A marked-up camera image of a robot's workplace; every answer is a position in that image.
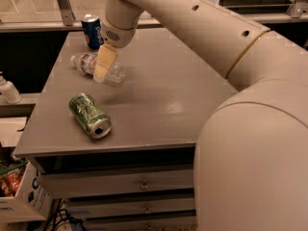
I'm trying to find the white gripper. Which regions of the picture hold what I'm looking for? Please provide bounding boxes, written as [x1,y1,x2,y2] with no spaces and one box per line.
[93,14,137,83]

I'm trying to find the clear plastic water bottle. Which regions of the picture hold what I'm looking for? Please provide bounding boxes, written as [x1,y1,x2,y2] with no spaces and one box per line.
[70,53,125,86]

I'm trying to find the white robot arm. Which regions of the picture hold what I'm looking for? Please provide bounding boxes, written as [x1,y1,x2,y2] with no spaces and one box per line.
[102,0,308,231]

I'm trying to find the white spray bottle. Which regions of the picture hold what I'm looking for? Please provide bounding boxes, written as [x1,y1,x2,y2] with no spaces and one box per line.
[0,72,22,104]

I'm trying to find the blue Pepsi can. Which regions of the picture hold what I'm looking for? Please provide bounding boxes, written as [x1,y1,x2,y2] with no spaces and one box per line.
[81,13,104,51]

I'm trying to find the green soda can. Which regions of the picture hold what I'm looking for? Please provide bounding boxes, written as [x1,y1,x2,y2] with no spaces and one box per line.
[68,92,112,139]

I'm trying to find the grey drawer cabinet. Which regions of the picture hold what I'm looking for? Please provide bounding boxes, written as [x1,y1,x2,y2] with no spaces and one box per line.
[15,28,236,222]

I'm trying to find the top grey drawer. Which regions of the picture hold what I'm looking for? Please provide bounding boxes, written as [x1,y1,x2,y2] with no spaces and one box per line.
[38,168,193,198]

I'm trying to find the grey drawer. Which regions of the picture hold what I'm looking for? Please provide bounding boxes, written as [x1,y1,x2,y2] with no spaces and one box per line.
[84,214,196,231]
[67,193,194,218]
[38,168,193,198]

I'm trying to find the snack packets in box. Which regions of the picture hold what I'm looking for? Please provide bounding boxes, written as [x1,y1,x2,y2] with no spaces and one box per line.
[0,151,27,197]

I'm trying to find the middle grey drawer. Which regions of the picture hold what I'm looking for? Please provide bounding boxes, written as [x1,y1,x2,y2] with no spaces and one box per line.
[67,193,194,218]

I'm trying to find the white cardboard box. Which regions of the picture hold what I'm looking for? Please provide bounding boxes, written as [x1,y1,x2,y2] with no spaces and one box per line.
[0,117,54,224]

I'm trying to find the bottom grey drawer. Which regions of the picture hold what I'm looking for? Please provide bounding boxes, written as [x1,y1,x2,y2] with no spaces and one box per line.
[84,214,196,231]

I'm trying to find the metal window frame rail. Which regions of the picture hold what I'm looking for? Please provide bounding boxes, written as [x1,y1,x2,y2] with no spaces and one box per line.
[0,0,307,32]

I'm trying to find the black floor cables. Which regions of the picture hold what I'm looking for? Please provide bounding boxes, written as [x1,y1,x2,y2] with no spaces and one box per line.
[42,199,86,231]

